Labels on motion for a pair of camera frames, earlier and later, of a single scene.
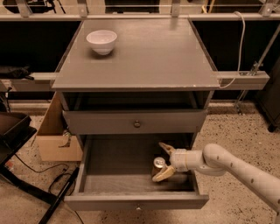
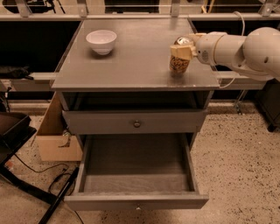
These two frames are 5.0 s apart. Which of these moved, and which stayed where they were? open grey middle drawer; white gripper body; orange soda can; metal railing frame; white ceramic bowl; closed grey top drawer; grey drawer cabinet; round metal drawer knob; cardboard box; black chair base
Moved: white gripper body; orange soda can
Stayed: white ceramic bowl; grey drawer cabinet; round metal drawer knob; cardboard box; open grey middle drawer; metal railing frame; black chair base; closed grey top drawer
